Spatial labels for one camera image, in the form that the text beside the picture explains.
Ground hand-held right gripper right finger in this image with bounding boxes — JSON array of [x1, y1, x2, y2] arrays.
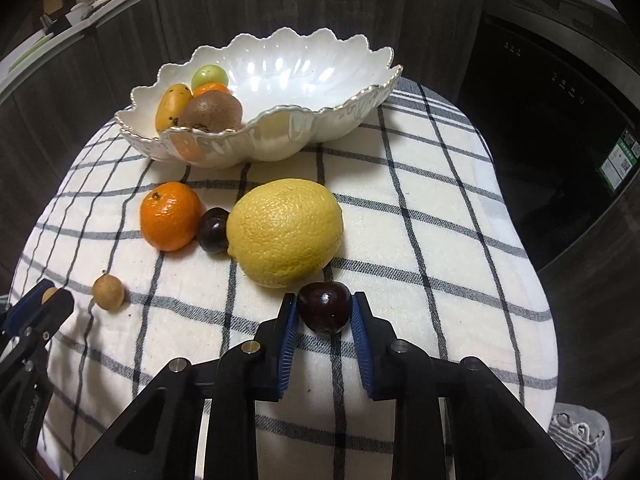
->
[[350, 291, 583, 480]]

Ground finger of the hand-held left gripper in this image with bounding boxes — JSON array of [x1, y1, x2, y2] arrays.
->
[[17, 288, 75, 356], [5, 279, 53, 333]]

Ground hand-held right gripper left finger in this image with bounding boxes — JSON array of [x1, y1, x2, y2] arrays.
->
[[67, 292, 299, 480]]

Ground dark red cherry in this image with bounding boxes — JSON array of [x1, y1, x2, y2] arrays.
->
[[297, 281, 352, 336], [196, 207, 232, 256]]

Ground yellow mango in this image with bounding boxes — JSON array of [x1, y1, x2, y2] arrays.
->
[[155, 85, 194, 132]]

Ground brown kiwi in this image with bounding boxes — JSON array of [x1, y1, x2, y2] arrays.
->
[[177, 91, 244, 132]]

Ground white scalloped ceramic bowl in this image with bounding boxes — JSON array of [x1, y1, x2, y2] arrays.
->
[[115, 27, 404, 169]]

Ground green round fruit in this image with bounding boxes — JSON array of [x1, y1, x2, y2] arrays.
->
[[191, 64, 230, 92]]

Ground white black checkered cloth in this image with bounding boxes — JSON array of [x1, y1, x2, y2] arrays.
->
[[7, 77, 613, 480]]

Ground yellow lemon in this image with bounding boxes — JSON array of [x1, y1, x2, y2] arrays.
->
[[226, 178, 345, 289]]

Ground green basin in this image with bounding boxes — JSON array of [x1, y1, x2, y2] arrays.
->
[[7, 34, 55, 73]]

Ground black built-in dishwasher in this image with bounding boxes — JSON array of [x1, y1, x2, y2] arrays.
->
[[457, 12, 640, 271]]

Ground dark wood base cabinets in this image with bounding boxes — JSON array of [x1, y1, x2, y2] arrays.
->
[[0, 0, 640, 411]]

